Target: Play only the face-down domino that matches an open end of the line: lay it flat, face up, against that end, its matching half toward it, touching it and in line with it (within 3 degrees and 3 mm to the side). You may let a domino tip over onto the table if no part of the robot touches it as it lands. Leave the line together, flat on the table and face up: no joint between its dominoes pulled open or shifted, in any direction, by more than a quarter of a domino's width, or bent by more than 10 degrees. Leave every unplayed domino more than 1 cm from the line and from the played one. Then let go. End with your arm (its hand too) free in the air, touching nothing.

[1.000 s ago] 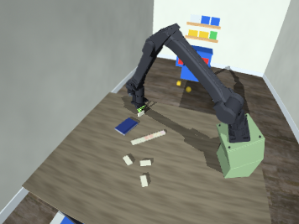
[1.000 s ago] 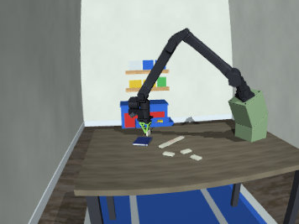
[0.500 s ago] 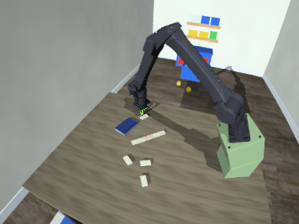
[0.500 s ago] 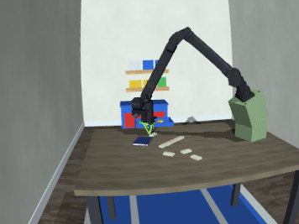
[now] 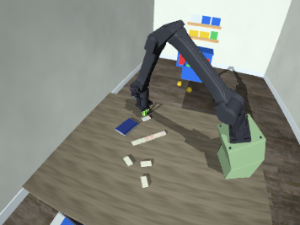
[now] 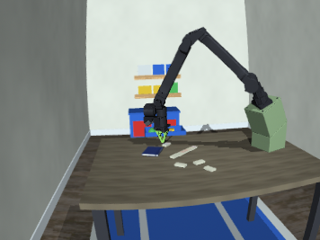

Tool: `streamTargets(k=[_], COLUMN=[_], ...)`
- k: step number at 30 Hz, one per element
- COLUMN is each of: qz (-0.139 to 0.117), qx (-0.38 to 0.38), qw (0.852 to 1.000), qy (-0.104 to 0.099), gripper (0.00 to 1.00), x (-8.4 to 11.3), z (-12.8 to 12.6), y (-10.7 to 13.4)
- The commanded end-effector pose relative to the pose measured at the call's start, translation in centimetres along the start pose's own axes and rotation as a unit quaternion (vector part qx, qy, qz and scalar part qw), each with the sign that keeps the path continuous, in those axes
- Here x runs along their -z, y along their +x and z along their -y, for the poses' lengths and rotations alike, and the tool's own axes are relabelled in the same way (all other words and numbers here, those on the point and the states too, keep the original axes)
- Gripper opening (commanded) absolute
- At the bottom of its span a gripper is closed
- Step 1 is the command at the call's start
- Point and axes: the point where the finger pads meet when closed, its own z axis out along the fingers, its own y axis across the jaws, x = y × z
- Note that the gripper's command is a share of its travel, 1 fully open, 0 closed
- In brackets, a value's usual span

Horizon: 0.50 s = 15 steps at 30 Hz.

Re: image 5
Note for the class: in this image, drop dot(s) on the blue flat rectangular pad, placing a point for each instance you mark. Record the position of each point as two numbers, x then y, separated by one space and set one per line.
126 126

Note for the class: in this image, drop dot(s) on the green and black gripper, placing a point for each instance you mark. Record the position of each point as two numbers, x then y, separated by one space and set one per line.
144 107

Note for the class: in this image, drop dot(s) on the white domino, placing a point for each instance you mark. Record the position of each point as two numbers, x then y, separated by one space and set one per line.
145 139
128 161
153 136
146 163
162 133
144 181
136 142

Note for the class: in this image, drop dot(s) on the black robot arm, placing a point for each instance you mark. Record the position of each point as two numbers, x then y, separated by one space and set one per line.
227 108

